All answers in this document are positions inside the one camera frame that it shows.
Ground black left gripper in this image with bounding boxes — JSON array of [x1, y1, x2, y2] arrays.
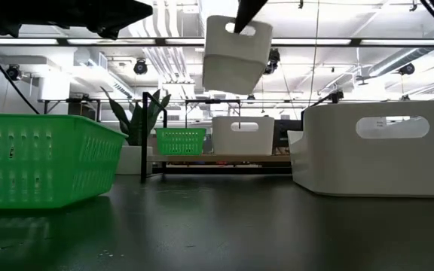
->
[[84, 0, 154, 41]]

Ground white plastic bin with handles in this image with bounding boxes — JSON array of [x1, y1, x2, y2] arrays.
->
[[201, 14, 274, 96], [212, 116, 275, 157], [287, 99, 434, 199]]

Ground green slotted plastic basket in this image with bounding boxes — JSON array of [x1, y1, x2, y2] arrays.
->
[[154, 127, 207, 157], [0, 113, 128, 210]]

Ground white ceiling pipes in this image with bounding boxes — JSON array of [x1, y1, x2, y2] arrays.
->
[[141, 0, 197, 84]]

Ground black round ceiling fixture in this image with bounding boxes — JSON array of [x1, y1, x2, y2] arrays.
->
[[264, 47, 281, 75], [133, 58, 149, 76], [5, 63, 23, 82], [398, 62, 416, 76]]

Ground green snake plant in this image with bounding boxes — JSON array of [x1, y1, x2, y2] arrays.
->
[[99, 87, 172, 147]]

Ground black computer monitor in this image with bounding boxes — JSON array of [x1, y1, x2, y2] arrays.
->
[[272, 119, 304, 151]]

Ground white round plant pot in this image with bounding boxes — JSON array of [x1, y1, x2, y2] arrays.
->
[[115, 145, 154, 175]]

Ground black background table frame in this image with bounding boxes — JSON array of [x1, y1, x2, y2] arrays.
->
[[42, 97, 102, 122]]

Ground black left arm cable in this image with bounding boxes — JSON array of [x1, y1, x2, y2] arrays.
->
[[0, 28, 41, 115]]

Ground grey round air duct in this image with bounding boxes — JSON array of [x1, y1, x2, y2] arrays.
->
[[354, 44, 434, 86]]

